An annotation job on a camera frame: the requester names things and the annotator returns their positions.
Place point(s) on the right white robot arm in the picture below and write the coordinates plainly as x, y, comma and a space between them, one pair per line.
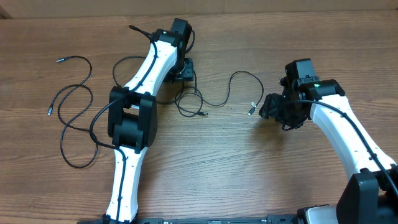
370, 195

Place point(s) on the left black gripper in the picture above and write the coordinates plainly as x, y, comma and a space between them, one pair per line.
188, 73

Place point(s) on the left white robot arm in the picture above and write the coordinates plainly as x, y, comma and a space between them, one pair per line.
132, 115

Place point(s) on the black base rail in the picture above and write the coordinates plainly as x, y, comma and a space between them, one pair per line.
233, 220

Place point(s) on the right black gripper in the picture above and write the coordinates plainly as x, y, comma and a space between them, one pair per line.
270, 111

